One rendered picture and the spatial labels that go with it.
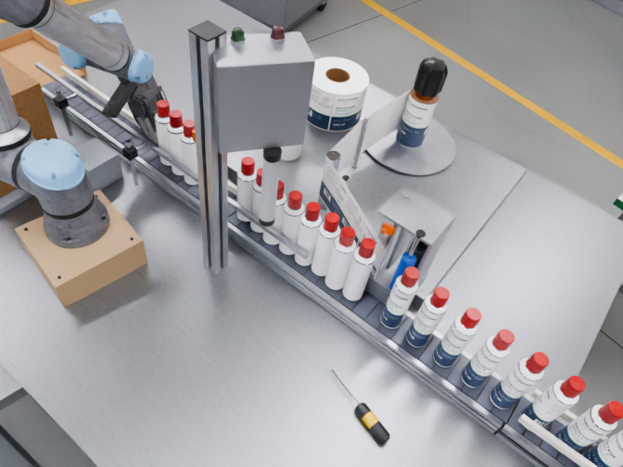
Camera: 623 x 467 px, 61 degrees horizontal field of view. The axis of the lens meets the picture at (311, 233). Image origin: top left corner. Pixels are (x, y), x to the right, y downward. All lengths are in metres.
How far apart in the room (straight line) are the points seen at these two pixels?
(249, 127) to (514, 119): 2.83
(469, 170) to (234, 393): 1.00
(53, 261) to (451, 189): 1.11
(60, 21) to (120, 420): 0.80
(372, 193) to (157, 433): 0.86
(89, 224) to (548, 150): 2.82
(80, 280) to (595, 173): 2.96
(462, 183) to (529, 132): 1.96
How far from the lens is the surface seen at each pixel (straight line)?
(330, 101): 1.66
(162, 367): 1.27
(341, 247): 1.19
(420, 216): 1.17
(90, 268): 1.33
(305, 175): 1.57
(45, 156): 1.28
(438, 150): 1.76
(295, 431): 1.21
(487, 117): 3.60
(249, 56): 0.93
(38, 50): 2.20
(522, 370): 1.17
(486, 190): 1.71
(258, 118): 0.98
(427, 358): 1.29
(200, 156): 1.10
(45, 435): 2.18
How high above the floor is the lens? 1.97
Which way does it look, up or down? 50 degrees down
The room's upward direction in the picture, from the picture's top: 11 degrees clockwise
